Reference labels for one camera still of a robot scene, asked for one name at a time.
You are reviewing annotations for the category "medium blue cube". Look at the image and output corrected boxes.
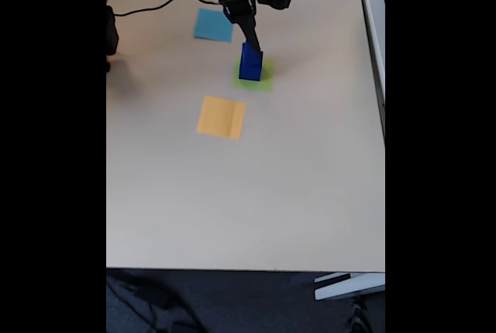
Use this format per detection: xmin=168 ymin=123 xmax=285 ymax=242
xmin=240 ymin=43 xmax=264 ymax=67

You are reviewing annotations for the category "large blue cube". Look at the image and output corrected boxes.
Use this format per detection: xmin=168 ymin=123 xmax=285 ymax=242
xmin=238 ymin=52 xmax=265 ymax=81

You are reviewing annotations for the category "blue paper square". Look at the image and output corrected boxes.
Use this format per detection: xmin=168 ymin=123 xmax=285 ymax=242
xmin=192 ymin=7 xmax=235 ymax=43

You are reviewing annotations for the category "green paper square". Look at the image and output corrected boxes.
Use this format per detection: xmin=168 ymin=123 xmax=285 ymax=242
xmin=231 ymin=55 xmax=276 ymax=93

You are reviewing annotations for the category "orange paper square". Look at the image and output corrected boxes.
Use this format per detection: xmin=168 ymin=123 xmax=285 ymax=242
xmin=195 ymin=95 xmax=247 ymax=141

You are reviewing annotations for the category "white neighbouring desk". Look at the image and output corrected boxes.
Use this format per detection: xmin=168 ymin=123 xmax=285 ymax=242
xmin=355 ymin=0 xmax=386 ymax=142

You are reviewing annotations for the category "white table foot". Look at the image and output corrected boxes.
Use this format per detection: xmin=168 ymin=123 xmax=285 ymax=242
xmin=313 ymin=271 xmax=386 ymax=301

